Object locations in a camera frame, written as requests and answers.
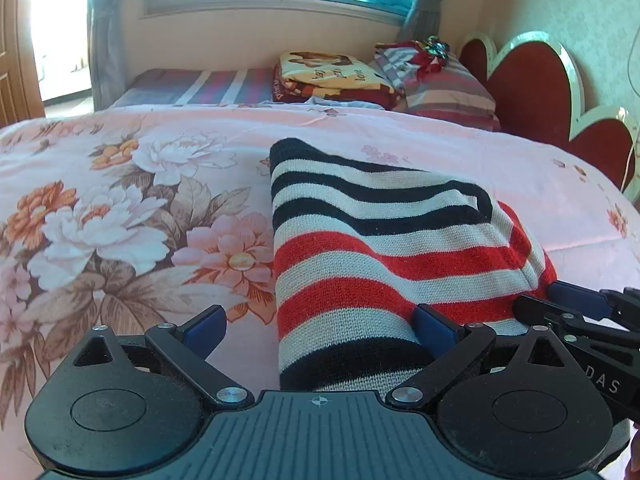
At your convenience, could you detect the red folded cloth with bow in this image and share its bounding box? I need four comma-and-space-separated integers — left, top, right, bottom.
374, 36, 450, 86

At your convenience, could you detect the grey left curtain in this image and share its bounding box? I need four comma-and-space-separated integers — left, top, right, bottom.
87, 0, 126, 110

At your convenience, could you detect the striped pillow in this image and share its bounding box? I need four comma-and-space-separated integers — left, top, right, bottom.
374, 53, 500, 131

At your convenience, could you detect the striped knit sweater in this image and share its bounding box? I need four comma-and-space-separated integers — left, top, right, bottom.
270, 139, 556, 393

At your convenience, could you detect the brown wooden door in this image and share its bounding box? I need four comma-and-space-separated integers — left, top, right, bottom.
0, 0, 44, 128

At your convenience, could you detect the yellow red folded blanket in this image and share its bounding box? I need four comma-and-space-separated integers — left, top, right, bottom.
272, 51, 399, 110

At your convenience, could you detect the pink floral bed sheet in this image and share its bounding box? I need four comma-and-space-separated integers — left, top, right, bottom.
1, 105, 639, 479

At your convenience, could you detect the red heart-shaped headboard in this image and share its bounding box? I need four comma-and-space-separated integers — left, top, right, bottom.
459, 32, 639, 203

